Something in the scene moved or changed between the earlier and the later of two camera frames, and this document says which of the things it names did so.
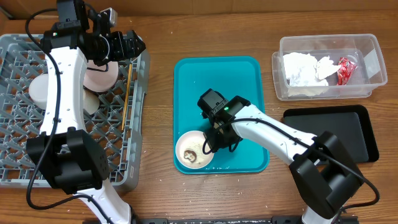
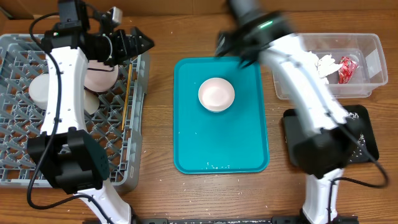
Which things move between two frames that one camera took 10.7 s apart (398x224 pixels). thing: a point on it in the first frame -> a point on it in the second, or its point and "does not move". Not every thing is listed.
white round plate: x=101 y=81 does not move
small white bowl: x=189 y=150 -> x=216 y=94
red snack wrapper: x=345 y=68 does not move
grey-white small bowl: x=38 y=89 does not move
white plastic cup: x=91 y=101 does not move
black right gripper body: x=216 y=140 -> x=237 y=43
